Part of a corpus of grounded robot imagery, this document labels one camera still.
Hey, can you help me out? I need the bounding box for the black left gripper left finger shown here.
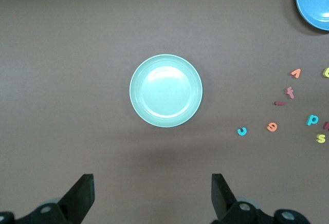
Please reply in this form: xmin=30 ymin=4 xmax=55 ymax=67
xmin=0 ymin=174 xmax=95 ymax=224

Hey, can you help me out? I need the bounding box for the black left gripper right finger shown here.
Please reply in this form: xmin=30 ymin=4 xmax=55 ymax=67
xmin=211 ymin=174 xmax=309 ymax=224

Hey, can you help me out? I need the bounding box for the teal foam letter p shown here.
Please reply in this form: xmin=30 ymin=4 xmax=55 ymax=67
xmin=305 ymin=114 xmax=319 ymax=126

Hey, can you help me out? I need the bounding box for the brown table cover sheet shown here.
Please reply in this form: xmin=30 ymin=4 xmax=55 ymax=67
xmin=0 ymin=0 xmax=329 ymax=224

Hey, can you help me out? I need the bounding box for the green plate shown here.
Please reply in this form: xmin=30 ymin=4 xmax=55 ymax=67
xmin=129 ymin=53 xmax=204 ymax=128

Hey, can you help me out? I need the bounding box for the blue plate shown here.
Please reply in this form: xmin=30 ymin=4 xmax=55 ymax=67
xmin=295 ymin=0 xmax=329 ymax=31

